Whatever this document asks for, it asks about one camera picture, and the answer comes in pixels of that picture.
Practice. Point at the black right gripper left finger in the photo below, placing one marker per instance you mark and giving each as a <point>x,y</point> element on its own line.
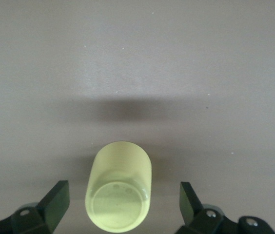
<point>57,202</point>

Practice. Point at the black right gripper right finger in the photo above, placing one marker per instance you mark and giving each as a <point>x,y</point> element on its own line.
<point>188,202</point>

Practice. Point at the yellow plastic cup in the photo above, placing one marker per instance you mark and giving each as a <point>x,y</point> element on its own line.
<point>118,190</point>

